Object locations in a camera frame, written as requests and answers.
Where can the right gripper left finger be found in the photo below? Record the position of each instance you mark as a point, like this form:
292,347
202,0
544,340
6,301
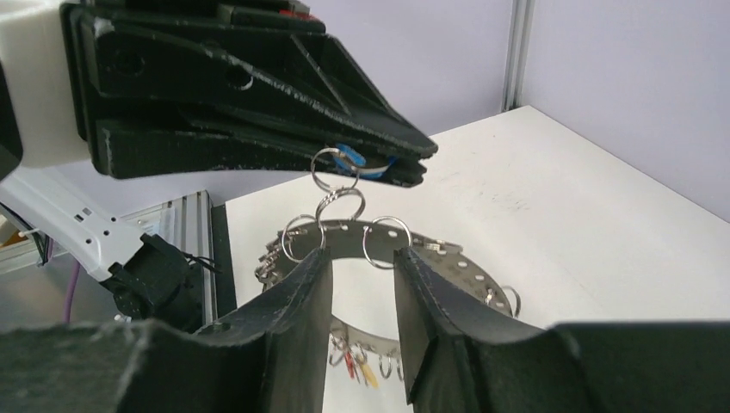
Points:
269,355

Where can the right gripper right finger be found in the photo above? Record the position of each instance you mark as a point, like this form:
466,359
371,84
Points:
577,367

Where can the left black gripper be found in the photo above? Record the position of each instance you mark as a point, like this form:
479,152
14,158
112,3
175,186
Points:
289,90

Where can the blue tagged key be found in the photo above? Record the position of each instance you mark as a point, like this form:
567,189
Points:
370,167

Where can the metal keyring with keys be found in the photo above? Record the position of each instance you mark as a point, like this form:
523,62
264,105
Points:
389,251

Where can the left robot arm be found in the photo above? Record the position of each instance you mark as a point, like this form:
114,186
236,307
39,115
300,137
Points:
147,276

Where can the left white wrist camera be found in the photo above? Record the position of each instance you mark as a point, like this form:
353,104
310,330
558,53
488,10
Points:
38,122

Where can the right aluminium frame post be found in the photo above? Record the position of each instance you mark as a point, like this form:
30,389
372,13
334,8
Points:
517,53

